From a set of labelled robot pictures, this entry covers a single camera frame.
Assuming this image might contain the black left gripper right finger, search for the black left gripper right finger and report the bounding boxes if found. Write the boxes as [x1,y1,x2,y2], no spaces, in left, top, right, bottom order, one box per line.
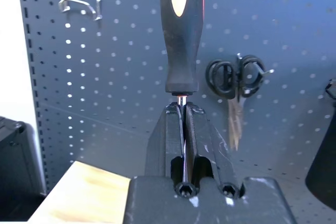
[185,104,241,191]

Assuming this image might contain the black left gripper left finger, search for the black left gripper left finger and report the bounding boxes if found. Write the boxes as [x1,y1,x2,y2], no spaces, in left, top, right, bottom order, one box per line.
[145,102,184,178]

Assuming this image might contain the orange black screwdriver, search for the orange black screwdriver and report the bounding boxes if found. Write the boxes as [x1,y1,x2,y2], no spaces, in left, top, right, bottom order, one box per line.
[160,0,205,183]

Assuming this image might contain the grey metal pegboard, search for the grey metal pegboard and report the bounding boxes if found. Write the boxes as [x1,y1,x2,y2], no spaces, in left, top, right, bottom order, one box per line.
[17,0,336,196]

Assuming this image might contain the large black hard case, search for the large black hard case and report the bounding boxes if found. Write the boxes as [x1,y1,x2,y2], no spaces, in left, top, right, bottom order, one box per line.
[0,116,45,222]

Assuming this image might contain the silver double peg hook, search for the silver double peg hook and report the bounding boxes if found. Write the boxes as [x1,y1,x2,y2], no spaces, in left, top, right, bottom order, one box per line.
[58,0,103,22]

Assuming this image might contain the black handled scissors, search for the black handled scissors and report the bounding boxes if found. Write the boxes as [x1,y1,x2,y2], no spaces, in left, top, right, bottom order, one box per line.
[205,55,266,152]

